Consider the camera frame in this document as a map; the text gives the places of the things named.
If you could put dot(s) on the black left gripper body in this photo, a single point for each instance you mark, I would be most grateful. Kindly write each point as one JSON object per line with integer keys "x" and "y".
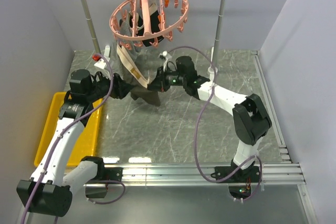
{"x": 116, "y": 92}

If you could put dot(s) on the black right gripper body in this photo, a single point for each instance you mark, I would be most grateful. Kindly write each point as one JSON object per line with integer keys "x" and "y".
{"x": 164, "y": 79}

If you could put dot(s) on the dark grey boxer briefs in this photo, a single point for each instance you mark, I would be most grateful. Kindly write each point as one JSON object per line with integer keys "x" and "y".
{"x": 140, "y": 91}

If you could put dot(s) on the pink round clip hanger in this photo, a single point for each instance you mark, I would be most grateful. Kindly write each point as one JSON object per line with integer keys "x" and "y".
{"x": 145, "y": 8}

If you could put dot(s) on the grey striped underwear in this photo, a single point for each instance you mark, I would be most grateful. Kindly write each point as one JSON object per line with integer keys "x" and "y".
{"x": 127, "y": 51}

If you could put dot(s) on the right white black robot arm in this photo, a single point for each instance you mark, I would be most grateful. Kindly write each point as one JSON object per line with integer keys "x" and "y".
{"x": 251, "y": 119}

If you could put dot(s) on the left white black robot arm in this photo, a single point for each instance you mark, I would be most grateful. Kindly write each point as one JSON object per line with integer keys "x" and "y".
{"x": 49, "y": 191}

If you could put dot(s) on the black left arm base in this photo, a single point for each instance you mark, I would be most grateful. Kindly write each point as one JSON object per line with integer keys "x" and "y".
{"x": 98, "y": 188}

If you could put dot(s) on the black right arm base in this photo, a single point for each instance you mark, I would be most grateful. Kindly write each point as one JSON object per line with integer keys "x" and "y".
{"x": 240, "y": 187}

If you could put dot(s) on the black hanging underwear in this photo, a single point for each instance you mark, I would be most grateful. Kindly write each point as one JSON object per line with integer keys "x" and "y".
{"x": 154, "y": 18}

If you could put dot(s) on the yellow plastic tray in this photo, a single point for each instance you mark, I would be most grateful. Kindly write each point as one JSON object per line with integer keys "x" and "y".
{"x": 86, "y": 145}

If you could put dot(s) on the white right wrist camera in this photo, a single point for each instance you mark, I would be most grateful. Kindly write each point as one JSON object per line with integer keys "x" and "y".
{"x": 166, "y": 57}

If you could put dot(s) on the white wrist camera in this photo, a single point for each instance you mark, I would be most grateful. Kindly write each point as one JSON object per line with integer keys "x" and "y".
{"x": 102, "y": 62}
{"x": 166, "y": 57}

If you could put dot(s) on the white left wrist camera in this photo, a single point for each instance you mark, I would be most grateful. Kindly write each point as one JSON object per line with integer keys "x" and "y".
{"x": 102, "y": 62}

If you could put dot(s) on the aluminium right side rail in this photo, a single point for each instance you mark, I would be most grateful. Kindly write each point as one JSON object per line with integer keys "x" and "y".
{"x": 284, "y": 154}

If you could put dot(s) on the aluminium table edge rail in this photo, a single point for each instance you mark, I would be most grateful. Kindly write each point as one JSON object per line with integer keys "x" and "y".
{"x": 179, "y": 174}

